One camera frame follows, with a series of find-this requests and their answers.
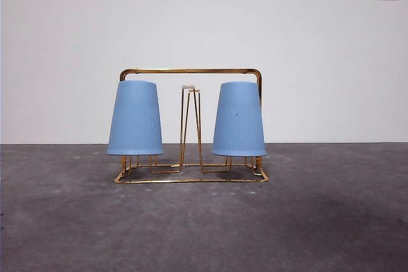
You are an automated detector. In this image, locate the gold wire cup rack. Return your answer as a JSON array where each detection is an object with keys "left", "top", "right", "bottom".
[{"left": 113, "top": 68, "right": 270, "bottom": 185}]

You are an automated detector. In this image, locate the blue ribbed plastic cup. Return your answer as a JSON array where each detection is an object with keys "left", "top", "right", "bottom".
[
  {"left": 211, "top": 81, "right": 266, "bottom": 157},
  {"left": 105, "top": 80, "right": 164, "bottom": 156}
]

